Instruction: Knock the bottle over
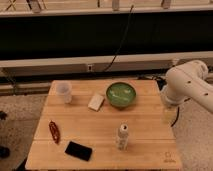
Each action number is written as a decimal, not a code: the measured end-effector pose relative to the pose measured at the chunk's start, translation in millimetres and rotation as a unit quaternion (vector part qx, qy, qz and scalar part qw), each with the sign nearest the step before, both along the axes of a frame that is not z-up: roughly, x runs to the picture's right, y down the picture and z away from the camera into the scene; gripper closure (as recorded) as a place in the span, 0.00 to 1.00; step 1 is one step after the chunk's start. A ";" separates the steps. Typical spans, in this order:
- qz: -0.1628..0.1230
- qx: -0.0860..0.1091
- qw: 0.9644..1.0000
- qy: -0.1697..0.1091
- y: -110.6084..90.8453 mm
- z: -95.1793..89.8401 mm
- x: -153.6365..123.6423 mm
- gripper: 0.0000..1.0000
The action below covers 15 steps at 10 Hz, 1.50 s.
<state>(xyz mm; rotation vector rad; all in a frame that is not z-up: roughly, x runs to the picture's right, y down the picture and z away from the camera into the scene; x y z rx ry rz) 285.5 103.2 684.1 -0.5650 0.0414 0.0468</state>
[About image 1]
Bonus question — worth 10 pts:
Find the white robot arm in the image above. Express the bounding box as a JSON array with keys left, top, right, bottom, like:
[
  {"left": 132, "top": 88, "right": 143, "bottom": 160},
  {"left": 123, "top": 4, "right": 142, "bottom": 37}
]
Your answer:
[{"left": 160, "top": 60, "right": 213, "bottom": 114}]

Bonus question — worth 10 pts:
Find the wooden table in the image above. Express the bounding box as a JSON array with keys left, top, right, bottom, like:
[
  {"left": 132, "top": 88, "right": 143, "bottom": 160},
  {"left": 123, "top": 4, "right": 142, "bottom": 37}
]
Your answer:
[{"left": 26, "top": 79, "right": 182, "bottom": 171}]

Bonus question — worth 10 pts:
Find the green bowl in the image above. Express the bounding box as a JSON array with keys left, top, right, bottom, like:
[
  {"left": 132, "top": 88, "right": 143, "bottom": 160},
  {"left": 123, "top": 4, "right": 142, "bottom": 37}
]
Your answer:
[{"left": 106, "top": 82, "right": 136, "bottom": 108}]

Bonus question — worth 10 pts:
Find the black cable on floor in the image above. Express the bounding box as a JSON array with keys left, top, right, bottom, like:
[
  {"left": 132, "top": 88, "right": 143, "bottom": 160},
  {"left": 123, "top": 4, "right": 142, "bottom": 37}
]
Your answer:
[{"left": 170, "top": 106, "right": 181, "bottom": 128}]

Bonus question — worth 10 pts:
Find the white rectangular block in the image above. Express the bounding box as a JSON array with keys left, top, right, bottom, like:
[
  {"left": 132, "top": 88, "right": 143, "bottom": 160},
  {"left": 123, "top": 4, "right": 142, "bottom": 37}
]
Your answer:
[{"left": 88, "top": 94, "right": 104, "bottom": 111}]

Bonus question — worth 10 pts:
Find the white wall outlet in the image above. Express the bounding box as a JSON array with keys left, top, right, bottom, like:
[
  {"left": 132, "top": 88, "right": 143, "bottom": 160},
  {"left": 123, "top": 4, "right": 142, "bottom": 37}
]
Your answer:
[{"left": 87, "top": 64, "right": 93, "bottom": 72}]

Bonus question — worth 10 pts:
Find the small white labelled bottle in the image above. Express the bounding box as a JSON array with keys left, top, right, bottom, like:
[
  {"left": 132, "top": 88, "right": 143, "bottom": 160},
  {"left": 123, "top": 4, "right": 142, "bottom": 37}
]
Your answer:
[{"left": 116, "top": 124, "right": 129, "bottom": 150}]

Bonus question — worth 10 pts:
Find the red-brown oblong object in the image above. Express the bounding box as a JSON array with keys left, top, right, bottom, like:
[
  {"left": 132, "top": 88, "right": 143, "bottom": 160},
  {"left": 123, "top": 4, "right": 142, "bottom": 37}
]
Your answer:
[{"left": 49, "top": 121, "right": 60, "bottom": 144}]

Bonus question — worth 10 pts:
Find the black hanging cable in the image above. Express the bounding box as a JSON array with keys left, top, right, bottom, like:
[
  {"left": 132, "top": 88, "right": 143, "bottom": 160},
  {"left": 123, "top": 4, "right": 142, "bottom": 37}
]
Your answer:
[{"left": 101, "top": 4, "right": 135, "bottom": 73}]

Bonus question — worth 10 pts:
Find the translucent plastic cup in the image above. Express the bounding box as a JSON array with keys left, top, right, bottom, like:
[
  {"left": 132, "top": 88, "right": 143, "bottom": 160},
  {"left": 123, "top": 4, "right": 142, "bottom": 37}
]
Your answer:
[{"left": 56, "top": 82, "right": 72, "bottom": 103}]

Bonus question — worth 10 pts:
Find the black rectangular phone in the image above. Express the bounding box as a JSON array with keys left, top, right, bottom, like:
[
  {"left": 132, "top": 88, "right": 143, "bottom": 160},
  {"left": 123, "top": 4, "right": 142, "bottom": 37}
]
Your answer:
[{"left": 65, "top": 141, "right": 92, "bottom": 161}]

